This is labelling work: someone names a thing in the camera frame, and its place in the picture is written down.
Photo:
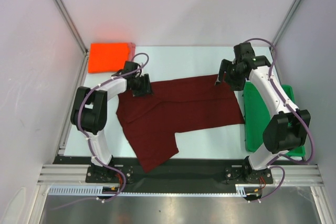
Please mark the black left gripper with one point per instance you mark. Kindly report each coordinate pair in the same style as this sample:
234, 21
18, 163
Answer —
146, 88

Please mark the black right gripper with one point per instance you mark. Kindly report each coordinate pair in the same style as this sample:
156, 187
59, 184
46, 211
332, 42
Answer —
227, 68

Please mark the dark red t shirt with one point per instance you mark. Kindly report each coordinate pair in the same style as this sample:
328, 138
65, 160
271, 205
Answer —
150, 122

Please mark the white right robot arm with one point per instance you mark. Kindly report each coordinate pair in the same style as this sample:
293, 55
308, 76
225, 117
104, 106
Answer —
273, 95

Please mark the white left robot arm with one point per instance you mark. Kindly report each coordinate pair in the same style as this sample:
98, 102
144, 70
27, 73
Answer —
90, 108

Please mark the folded pink t shirt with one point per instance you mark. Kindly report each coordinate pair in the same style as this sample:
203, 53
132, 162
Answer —
131, 47

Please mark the folded orange t shirt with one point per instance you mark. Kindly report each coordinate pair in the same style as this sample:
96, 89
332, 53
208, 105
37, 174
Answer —
107, 57

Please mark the green plastic tray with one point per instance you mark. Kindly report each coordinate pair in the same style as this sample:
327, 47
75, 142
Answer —
262, 124

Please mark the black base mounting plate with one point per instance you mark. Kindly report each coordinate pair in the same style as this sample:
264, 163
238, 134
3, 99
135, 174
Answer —
152, 186

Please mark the white slotted cable duct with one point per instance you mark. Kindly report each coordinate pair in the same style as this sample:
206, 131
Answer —
109, 191

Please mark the right rear aluminium post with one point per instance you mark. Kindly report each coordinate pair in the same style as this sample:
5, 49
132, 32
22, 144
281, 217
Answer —
286, 21

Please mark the aluminium post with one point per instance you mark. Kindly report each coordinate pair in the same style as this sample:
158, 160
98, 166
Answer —
71, 25
286, 21

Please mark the aluminium front frame rail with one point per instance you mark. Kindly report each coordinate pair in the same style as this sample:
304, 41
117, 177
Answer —
290, 175

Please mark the left rear aluminium post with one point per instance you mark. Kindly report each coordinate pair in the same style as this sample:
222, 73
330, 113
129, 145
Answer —
71, 25

